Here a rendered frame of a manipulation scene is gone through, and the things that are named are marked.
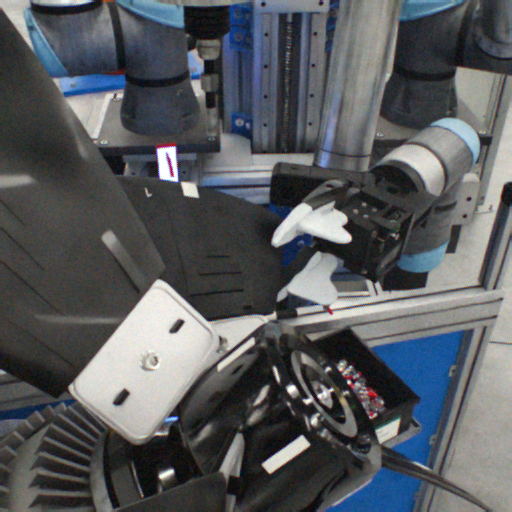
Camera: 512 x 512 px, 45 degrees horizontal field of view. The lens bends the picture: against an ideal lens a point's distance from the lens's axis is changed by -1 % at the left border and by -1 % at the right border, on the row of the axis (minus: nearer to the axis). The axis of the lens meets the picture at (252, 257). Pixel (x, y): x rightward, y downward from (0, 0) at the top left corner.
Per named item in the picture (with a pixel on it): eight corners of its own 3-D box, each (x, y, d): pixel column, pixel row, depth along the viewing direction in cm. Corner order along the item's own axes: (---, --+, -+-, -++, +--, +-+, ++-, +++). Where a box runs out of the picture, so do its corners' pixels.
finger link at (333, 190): (318, 194, 57) (362, 180, 64) (305, 187, 58) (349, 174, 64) (303, 239, 59) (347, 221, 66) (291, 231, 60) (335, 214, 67)
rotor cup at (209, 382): (151, 613, 34) (335, 489, 31) (81, 392, 42) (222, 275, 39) (280, 586, 45) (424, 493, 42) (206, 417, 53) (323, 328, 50)
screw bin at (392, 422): (283, 499, 80) (285, 466, 75) (223, 409, 91) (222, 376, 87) (414, 431, 88) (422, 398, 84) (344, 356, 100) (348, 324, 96)
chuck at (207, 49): (208, 63, 35) (206, 19, 33) (191, 57, 35) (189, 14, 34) (225, 56, 35) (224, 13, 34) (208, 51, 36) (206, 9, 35)
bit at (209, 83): (219, 129, 39) (216, 46, 36) (221, 137, 38) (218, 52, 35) (202, 131, 39) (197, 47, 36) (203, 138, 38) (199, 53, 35)
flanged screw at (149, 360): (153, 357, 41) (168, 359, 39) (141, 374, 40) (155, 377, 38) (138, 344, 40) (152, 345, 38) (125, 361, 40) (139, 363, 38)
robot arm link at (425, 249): (374, 230, 91) (383, 164, 84) (450, 252, 87) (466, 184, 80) (354, 259, 86) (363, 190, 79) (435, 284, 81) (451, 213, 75)
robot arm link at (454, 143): (476, 183, 80) (491, 122, 75) (438, 219, 74) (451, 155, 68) (421, 164, 84) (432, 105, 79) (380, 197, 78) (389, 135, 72)
